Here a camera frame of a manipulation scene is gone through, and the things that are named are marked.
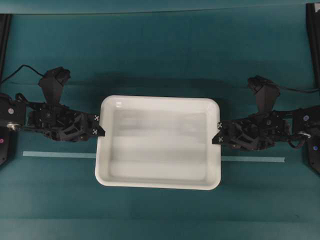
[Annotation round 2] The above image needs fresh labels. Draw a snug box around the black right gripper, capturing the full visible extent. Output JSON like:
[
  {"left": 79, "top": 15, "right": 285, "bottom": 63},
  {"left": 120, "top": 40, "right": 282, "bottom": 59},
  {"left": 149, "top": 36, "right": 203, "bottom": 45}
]
[{"left": 211, "top": 111, "right": 291, "bottom": 151}]

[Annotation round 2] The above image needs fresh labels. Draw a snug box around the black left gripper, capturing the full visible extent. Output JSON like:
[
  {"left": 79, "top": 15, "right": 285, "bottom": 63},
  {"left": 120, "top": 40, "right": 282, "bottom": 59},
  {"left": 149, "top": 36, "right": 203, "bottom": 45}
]
[{"left": 26, "top": 102, "right": 106, "bottom": 142}]

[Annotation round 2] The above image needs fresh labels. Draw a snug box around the white rectangular plastic tray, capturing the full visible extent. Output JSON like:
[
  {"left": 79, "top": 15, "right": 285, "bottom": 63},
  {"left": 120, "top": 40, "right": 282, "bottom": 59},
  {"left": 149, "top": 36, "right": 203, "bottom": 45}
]
[{"left": 95, "top": 95, "right": 222, "bottom": 191}]

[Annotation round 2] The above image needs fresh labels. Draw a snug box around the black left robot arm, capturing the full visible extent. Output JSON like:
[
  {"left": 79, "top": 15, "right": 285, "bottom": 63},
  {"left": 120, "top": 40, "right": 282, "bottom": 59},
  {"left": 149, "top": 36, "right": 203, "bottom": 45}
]
[{"left": 0, "top": 67, "right": 106, "bottom": 165}]

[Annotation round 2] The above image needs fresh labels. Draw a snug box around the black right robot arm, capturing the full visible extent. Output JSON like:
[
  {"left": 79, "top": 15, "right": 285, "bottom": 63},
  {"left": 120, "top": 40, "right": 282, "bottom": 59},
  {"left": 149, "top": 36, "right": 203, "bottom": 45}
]
[{"left": 211, "top": 75, "right": 320, "bottom": 173}]

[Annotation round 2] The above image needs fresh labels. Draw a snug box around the light blue tape strip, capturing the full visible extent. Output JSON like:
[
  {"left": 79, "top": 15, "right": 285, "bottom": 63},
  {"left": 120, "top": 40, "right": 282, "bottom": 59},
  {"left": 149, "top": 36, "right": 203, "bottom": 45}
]
[{"left": 22, "top": 151, "right": 285, "bottom": 163}]

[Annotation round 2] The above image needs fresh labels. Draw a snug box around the teal green table cloth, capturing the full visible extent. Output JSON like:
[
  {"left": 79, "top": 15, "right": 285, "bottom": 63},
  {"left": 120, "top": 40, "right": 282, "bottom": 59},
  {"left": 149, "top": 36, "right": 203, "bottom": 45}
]
[{"left": 0, "top": 4, "right": 320, "bottom": 240}]

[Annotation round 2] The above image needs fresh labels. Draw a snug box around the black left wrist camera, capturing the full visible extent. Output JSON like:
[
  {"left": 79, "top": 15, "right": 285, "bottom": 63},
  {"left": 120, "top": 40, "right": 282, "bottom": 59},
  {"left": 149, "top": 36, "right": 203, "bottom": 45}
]
[{"left": 38, "top": 67, "right": 71, "bottom": 105}]

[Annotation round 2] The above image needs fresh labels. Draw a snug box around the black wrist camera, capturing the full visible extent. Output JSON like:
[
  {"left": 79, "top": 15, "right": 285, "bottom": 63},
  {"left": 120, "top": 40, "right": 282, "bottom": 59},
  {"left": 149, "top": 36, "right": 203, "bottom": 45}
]
[
  {"left": 38, "top": 67, "right": 71, "bottom": 105},
  {"left": 248, "top": 75, "right": 280, "bottom": 114}
]

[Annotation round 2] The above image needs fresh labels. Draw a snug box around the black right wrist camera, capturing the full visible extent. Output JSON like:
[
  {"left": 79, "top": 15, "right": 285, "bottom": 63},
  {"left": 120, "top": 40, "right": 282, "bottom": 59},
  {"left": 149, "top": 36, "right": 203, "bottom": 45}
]
[{"left": 248, "top": 75, "right": 280, "bottom": 114}]

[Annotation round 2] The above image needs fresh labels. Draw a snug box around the black right camera cable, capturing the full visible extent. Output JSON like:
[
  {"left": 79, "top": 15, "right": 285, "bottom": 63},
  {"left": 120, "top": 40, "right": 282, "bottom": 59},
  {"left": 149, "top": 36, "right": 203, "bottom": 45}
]
[{"left": 278, "top": 85, "right": 320, "bottom": 93}]

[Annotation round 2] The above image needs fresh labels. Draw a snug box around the black camera cable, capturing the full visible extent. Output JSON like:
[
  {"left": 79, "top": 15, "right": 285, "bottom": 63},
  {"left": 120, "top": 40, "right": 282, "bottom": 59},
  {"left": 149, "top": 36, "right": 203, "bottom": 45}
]
[
  {"left": 278, "top": 85, "right": 320, "bottom": 93},
  {"left": 0, "top": 64, "right": 47, "bottom": 85}
]

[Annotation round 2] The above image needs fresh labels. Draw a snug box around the black left camera cable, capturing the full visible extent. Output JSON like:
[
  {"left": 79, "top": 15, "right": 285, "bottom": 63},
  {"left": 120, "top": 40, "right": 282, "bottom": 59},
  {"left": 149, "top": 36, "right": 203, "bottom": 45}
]
[{"left": 0, "top": 64, "right": 47, "bottom": 85}]

